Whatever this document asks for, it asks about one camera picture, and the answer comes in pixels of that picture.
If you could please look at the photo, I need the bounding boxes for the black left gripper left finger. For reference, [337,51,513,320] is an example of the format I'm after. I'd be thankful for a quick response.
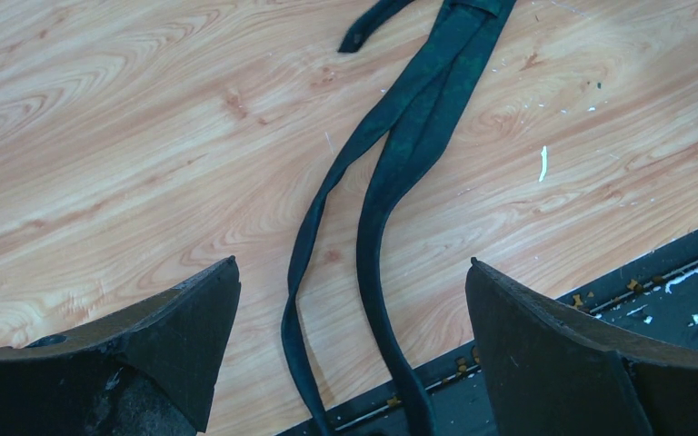
[0,257,241,435]

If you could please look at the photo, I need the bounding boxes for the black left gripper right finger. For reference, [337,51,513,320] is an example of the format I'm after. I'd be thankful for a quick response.
[465,260,698,435]

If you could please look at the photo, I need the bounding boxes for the white debris scrap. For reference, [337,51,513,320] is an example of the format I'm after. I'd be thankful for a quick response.
[538,145,548,183]

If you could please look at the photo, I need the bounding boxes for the dark green tie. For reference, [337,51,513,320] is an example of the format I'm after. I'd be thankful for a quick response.
[281,0,514,435]

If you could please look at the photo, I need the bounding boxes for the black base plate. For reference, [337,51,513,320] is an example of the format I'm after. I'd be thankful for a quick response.
[276,212,698,436]

